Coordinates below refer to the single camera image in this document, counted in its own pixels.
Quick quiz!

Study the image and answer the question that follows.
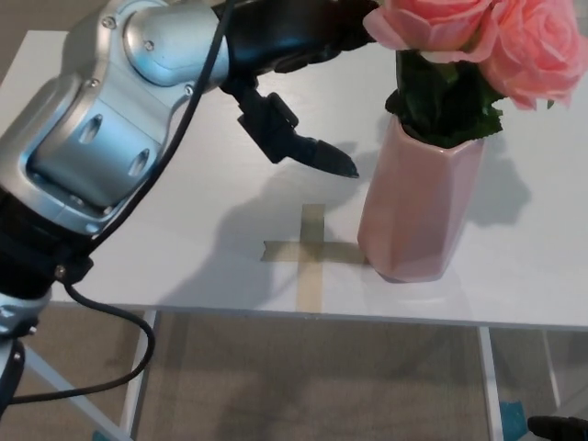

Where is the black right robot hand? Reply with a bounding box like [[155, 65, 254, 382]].
[[526, 414, 588, 441]]

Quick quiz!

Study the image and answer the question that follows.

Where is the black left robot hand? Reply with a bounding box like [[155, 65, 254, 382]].
[[215, 0, 382, 179]]

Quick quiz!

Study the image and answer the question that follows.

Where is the pink artificial rose bouquet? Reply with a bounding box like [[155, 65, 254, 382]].
[[362, 0, 588, 149]]

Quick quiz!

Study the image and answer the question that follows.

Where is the pink faceted ceramic vase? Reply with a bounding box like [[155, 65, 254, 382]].
[[356, 117, 487, 284]]

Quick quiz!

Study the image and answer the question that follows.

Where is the white table leg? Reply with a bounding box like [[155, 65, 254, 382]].
[[477, 326, 503, 441], [543, 330, 565, 411], [119, 310, 160, 441]]

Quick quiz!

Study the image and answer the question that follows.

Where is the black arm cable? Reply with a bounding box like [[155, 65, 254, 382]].
[[0, 0, 241, 406]]

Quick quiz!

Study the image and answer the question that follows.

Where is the white metal frame bar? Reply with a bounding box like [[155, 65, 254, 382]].
[[17, 344, 135, 441]]

